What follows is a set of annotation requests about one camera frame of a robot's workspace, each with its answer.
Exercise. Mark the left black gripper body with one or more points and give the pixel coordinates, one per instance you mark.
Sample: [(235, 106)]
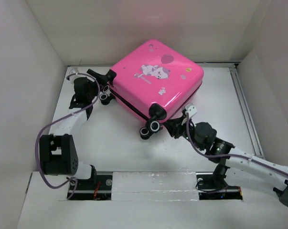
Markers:
[(94, 90)]

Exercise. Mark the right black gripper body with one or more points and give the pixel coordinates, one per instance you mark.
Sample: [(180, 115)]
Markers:
[(192, 130)]

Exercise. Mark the pink hard-shell suitcase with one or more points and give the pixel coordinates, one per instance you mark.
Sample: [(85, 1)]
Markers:
[(153, 82)]

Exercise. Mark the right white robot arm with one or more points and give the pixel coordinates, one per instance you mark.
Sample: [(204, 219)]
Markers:
[(234, 166)]

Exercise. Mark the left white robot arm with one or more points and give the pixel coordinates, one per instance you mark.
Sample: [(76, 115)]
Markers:
[(57, 153)]

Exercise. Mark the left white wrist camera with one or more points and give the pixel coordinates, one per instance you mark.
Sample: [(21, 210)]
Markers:
[(73, 71)]

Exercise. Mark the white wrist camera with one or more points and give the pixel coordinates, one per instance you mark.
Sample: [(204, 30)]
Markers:
[(190, 110), (73, 71)]

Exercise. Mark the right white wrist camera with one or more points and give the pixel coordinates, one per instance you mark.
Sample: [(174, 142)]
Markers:
[(190, 110)]

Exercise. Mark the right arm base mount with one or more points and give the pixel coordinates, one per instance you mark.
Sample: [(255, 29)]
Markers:
[(209, 190)]

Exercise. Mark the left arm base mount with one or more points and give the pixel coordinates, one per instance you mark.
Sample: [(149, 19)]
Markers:
[(98, 190)]

